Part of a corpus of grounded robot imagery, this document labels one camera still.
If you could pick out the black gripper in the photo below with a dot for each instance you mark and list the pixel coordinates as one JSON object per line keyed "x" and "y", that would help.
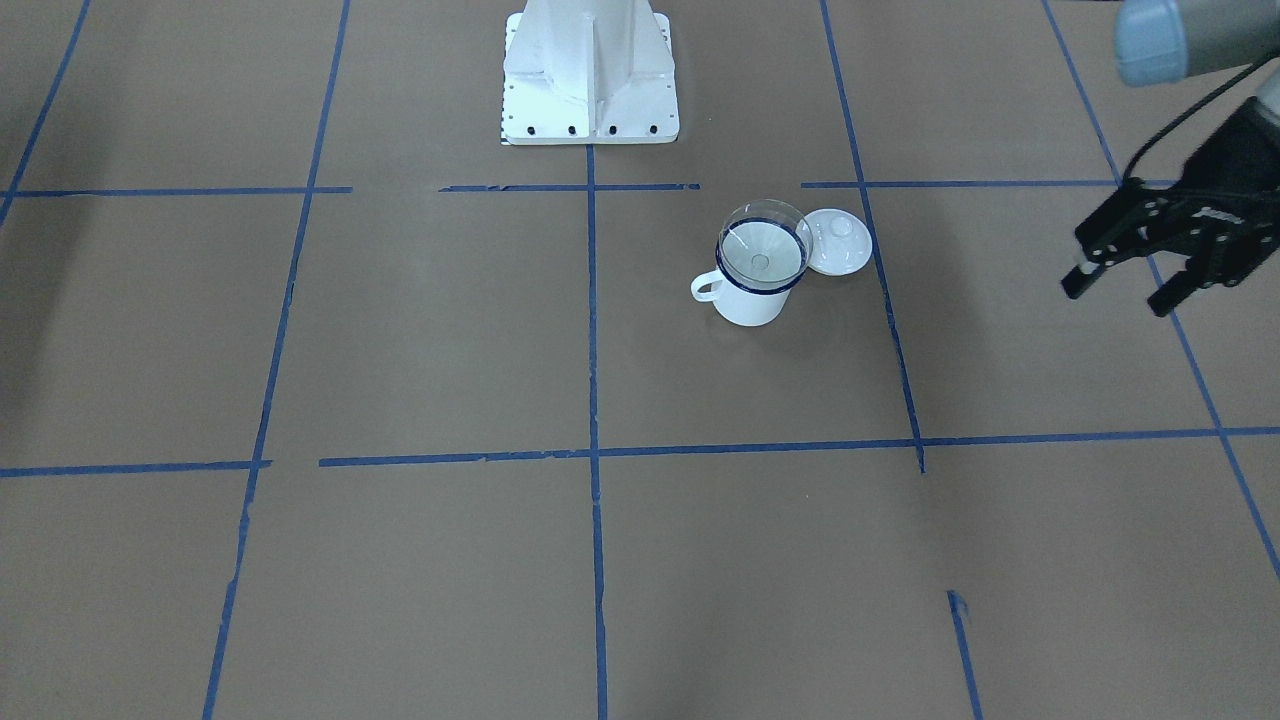
{"x": 1243, "y": 160}

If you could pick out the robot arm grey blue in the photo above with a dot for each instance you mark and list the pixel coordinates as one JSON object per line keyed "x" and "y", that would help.
{"x": 1164, "y": 42}

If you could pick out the white ceramic lid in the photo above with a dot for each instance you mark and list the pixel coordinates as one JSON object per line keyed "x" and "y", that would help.
{"x": 841, "y": 242}

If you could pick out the white enamel mug blue rim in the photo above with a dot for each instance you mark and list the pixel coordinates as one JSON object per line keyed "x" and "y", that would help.
{"x": 736, "y": 306}

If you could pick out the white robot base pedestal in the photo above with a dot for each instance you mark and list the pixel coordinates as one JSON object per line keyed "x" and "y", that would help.
{"x": 588, "y": 73}

